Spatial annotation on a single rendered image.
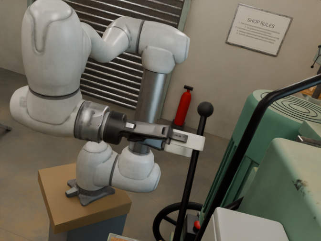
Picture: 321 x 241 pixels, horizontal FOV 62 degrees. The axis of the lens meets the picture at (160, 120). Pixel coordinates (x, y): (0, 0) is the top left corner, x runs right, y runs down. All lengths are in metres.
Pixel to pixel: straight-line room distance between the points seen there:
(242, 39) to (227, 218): 3.32
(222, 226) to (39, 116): 0.47
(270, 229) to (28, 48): 0.46
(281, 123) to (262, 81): 3.21
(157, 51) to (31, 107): 0.57
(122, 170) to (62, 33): 0.81
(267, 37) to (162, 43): 2.61
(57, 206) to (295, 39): 3.10
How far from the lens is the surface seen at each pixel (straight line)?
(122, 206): 1.37
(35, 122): 0.62
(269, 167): 0.30
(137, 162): 1.17
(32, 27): 0.52
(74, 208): 1.34
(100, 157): 1.21
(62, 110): 0.58
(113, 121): 0.58
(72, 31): 0.52
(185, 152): 0.68
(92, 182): 1.29
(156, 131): 0.52
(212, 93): 3.66
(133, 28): 1.04
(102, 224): 1.41
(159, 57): 1.03
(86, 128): 0.59
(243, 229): 0.23
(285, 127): 0.44
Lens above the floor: 1.63
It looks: 25 degrees down
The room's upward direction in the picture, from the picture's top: 15 degrees clockwise
